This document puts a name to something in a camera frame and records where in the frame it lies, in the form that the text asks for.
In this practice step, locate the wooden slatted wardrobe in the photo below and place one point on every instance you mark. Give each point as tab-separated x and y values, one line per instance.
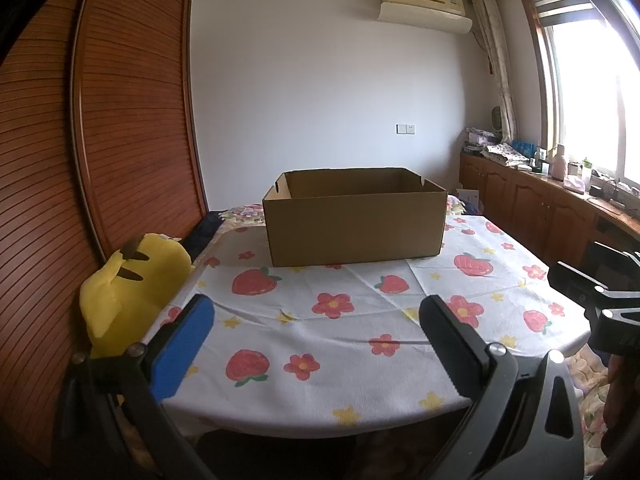
125	135

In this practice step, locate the person's right hand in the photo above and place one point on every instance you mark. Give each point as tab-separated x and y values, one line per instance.
622	390

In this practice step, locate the yellow plush toy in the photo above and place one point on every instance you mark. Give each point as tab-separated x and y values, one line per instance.
135	285

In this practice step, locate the green-lid bottle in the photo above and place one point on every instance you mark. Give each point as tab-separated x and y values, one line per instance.
587	172

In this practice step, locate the wall air conditioner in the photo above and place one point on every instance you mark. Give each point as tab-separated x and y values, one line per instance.
425	7

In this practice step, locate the brown cardboard box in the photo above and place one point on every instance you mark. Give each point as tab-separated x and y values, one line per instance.
350	230

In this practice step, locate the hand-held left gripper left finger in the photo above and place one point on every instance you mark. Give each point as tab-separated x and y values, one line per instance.
182	345

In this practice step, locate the stack of pink boxes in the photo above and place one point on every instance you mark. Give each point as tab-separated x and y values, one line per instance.
481	140

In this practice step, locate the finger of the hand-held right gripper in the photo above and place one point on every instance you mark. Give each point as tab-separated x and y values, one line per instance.
617	262
575	280

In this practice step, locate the wooden cabinet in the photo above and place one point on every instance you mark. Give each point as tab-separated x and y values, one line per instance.
530	205

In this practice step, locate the small round fan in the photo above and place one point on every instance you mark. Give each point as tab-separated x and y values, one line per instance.
496	119

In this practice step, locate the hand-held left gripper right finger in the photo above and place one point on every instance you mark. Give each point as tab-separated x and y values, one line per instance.
450	350

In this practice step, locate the tissue box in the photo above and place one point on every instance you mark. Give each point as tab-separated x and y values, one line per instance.
573	183

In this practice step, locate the strawberry print tablecloth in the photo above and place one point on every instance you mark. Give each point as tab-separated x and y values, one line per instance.
325	340

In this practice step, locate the dark blue blanket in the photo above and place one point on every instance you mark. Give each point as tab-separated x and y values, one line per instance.
205	235

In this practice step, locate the pink bottle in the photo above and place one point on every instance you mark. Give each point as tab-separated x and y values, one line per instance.
558	162

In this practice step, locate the patterned curtain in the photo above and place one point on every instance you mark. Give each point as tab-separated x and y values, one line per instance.
497	60

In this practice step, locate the white wall switch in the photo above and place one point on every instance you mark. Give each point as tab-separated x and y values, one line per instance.
406	129

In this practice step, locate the blue boxes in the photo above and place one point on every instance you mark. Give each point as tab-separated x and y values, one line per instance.
525	147

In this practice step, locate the window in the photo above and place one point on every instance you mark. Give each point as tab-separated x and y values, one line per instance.
590	90

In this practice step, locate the folded patterned cloth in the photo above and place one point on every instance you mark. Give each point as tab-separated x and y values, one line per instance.
505	154

